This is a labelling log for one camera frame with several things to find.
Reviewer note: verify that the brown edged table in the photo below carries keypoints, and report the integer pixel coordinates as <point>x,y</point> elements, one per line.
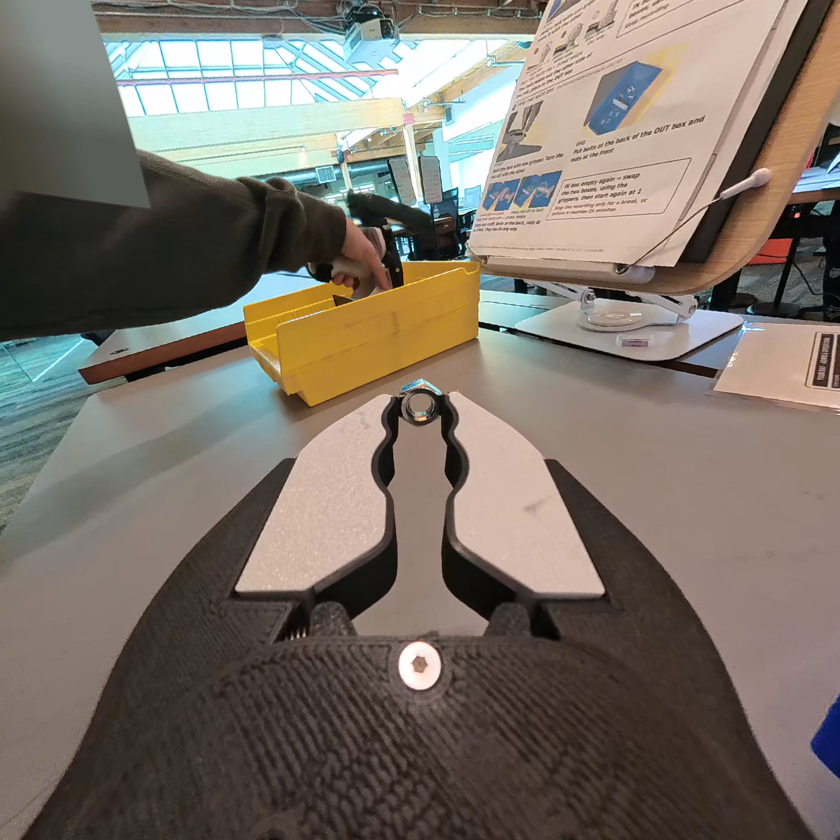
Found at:
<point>164,334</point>

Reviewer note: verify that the ceiling projector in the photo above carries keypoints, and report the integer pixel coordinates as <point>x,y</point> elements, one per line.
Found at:
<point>367,36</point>

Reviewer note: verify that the laminated paper sheet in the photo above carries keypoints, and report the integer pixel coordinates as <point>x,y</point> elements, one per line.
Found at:
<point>768,361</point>

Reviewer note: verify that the steel hex nut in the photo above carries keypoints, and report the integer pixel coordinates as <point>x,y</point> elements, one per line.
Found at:
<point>420,384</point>

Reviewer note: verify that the printed instruction sheet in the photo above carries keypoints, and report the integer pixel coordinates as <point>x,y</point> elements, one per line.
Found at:
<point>623,131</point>

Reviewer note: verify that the person's left forearm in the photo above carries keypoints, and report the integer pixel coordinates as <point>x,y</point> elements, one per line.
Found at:
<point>164,249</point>

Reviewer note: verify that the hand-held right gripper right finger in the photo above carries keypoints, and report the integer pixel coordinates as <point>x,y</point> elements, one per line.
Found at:
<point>518,512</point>

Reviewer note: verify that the small purple white block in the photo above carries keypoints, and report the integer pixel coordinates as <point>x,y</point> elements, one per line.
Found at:
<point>632,340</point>

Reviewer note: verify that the wooden document stand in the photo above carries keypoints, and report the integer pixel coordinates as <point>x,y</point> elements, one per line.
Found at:
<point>761,223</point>

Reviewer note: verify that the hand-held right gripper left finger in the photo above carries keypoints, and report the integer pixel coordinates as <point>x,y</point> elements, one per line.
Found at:
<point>315,512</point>

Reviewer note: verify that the blue plastic bin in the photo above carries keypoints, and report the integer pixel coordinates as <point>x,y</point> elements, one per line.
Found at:
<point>828,748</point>

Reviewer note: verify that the grey desk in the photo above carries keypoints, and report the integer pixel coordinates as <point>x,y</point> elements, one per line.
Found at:
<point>164,525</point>

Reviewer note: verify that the yellow plastic bin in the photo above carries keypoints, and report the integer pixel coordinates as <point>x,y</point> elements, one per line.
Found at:
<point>367,334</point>

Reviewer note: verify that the person's left hand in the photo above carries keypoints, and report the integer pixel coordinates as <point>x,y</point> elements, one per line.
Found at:
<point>364,253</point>

